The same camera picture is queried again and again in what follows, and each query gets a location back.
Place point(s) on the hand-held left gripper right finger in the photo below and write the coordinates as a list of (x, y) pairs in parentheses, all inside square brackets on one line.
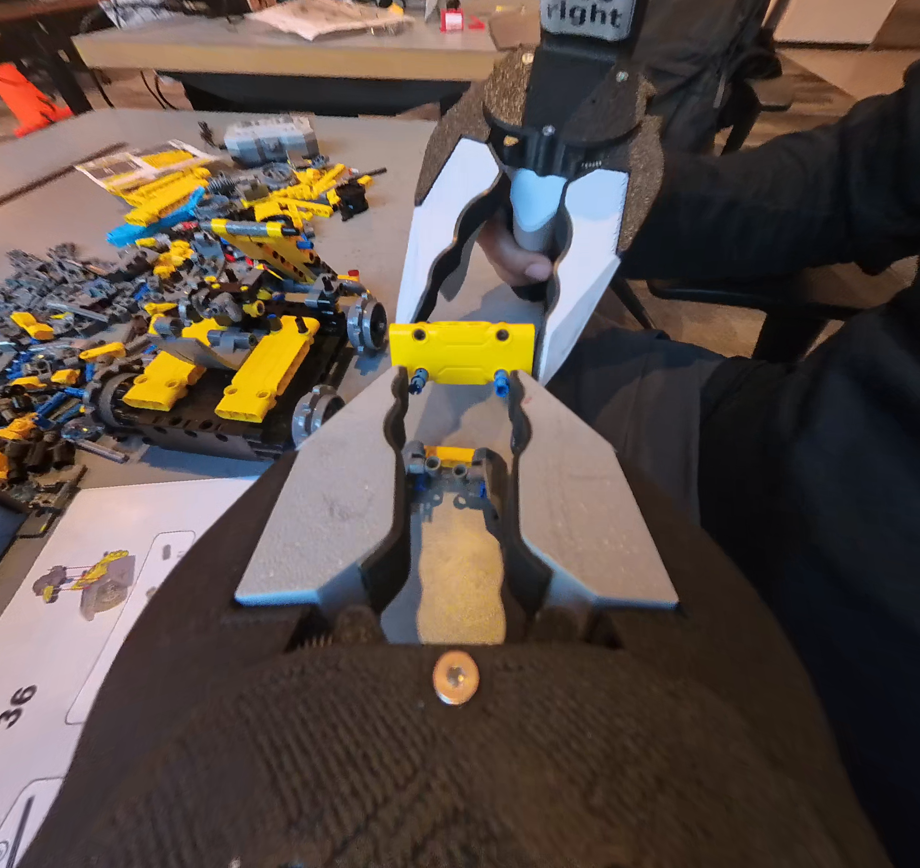
[(589, 516)]

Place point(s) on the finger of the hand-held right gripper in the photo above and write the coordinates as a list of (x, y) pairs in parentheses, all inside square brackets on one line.
[(438, 236), (596, 236)]

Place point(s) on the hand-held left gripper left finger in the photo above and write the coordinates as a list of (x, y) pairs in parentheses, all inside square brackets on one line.
[(323, 523)]

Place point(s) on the yellow brick panel with pins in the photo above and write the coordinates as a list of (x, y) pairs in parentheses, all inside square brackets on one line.
[(460, 354)]

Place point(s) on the grey brick bucket assembly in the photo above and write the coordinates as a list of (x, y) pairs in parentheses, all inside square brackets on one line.
[(449, 455)]

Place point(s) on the person's right forearm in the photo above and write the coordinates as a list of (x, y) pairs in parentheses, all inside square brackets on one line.
[(755, 192)]

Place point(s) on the person's right hand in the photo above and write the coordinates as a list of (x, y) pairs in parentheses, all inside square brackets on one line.
[(514, 264)]

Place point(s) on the small red box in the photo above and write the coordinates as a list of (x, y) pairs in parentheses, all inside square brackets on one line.
[(453, 20)]

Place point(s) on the black office chair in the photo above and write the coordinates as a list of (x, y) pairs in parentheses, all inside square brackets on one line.
[(726, 295)]

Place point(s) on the black backpack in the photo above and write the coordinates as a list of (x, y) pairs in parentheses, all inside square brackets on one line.
[(704, 42)]

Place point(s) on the yellow black brick vehicle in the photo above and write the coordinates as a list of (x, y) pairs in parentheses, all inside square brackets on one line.
[(266, 372)]

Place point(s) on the grey battery box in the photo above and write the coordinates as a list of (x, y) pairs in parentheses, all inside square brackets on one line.
[(269, 136)]

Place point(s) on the long grey table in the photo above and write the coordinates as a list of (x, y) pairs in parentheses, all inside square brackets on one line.
[(287, 56)]

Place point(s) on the crumpled paper sheet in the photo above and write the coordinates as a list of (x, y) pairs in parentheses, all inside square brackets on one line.
[(330, 16)]

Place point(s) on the white building instruction booklet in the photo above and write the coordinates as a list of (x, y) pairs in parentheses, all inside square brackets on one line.
[(72, 523)]

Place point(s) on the yellow striped sticker sheet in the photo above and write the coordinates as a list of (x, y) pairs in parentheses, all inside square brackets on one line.
[(136, 164)]

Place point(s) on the pile of loose brick pieces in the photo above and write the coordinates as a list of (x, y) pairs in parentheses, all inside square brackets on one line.
[(57, 286)]

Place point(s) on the orange object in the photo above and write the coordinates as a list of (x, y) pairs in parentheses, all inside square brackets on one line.
[(25, 99)]

